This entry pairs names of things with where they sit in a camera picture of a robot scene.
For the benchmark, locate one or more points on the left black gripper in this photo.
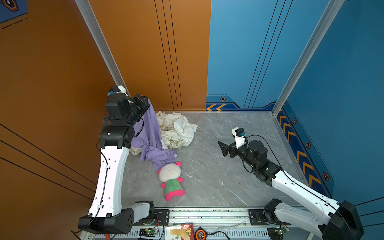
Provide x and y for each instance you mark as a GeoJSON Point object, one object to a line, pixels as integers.
{"type": "Point", "coordinates": [144, 106]}

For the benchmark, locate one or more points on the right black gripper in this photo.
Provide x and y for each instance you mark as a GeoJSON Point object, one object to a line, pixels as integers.
{"type": "Point", "coordinates": [232, 148]}

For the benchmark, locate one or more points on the purple t-shirt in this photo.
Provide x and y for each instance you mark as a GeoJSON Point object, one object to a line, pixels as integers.
{"type": "Point", "coordinates": [147, 142]}

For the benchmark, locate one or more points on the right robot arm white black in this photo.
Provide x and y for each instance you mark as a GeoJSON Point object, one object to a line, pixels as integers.
{"type": "Point", "coordinates": [324, 217]}

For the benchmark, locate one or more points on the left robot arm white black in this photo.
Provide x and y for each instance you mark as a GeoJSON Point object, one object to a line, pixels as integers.
{"type": "Point", "coordinates": [106, 214]}

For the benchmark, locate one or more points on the cream patterned cloth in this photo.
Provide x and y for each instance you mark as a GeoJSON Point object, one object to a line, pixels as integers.
{"type": "Point", "coordinates": [163, 131]}

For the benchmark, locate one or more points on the white plain cloth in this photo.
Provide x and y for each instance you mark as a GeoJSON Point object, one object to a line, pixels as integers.
{"type": "Point", "coordinates": [176, 131]}

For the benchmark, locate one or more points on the pink green plush toy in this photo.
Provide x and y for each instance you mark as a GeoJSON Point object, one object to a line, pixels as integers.
{"type": "Point", "coordinates": [170, 176]}

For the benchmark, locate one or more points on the red printed card packet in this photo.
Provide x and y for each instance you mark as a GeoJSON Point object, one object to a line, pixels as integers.
{"type": "Point", "coordinates": [180, 232]}

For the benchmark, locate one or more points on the orange black tape measure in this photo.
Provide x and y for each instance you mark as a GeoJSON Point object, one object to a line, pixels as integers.
{"type": "Point", "coordinates": [200, 234]}

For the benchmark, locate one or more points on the green circuit board right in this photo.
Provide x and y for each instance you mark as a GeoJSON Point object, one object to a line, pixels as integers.
{"type": "Point", "coordinates": [282, 231]}

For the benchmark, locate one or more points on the green circuit board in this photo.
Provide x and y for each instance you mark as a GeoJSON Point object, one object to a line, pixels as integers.
{"type": "Point", "coordinates": [282, 231]}
{"type": "Point", "coordinates": [149, 234]}

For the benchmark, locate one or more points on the green circuit board left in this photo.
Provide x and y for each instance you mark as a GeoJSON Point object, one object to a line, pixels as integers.
{"type": "Point", "coordinates": [149, 234]}

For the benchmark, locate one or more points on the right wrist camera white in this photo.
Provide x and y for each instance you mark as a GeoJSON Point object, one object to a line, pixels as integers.
{"type": "Point", "coordinates": [240, 137]}

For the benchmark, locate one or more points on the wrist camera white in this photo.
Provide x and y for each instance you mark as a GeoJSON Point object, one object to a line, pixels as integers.
{"type": "Point", "coordinates": [240, 137]}
{"type": "Point", "coordinates": [117, 89]}

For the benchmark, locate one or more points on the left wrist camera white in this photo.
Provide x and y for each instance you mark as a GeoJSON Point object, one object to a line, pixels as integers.
{"type": "Point", "coordinates": [117, 89]}

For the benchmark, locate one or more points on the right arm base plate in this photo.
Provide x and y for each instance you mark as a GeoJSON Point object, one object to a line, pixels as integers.
{"type": "Point", "coordinates": [257, 218]}

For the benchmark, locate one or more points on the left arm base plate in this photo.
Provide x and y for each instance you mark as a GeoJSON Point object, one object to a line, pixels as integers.
{"type": "Point", "coordinates": [157, 216]}

